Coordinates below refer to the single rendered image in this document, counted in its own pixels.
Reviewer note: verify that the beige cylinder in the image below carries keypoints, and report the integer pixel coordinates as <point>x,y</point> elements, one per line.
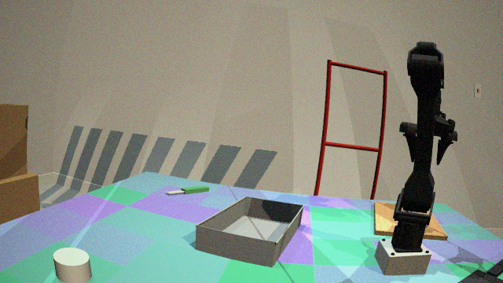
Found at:
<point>72,265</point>

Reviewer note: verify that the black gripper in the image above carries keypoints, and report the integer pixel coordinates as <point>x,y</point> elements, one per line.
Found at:
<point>410,130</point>

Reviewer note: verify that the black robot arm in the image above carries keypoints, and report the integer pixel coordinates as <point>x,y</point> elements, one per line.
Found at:
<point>426,70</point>

